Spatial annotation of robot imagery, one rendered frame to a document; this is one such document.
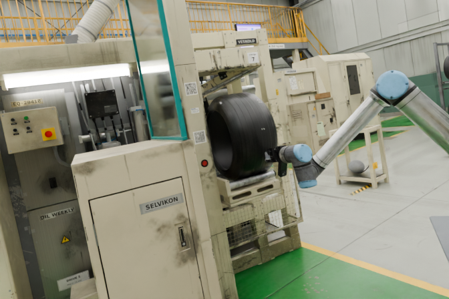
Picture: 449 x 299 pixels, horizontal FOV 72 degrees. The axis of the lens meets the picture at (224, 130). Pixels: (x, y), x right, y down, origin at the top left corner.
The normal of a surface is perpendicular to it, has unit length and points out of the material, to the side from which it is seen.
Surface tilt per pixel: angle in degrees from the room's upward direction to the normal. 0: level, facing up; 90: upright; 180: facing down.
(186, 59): 90
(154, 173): 90
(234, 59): 90
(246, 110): 54
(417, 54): 90
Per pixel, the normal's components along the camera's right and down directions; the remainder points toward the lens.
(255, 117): 0.30, -0.42
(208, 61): 0.41, -0.01
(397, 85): -0.55, 0.03
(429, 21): -0.81, 0.18
